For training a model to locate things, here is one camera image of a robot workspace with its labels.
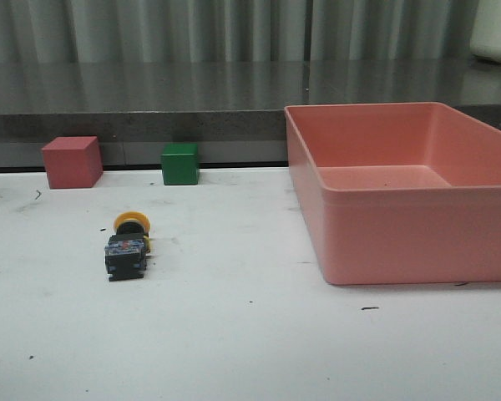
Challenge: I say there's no yellow black push button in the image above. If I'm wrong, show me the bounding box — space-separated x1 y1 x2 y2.
104 211 151 282

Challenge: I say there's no green cube block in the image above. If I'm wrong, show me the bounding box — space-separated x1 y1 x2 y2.
160 143 200 185

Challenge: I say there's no grey stone counter shelf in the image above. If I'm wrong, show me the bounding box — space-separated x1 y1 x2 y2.
0 58 501 171

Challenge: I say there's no pink plastic bin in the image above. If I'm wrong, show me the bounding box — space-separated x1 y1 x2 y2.
285 102 501 285

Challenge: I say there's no pink cube block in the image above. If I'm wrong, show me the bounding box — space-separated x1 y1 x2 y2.
42 136 104 189

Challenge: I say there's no white appliance on counter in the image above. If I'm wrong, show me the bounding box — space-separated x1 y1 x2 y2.
469 0 501 63

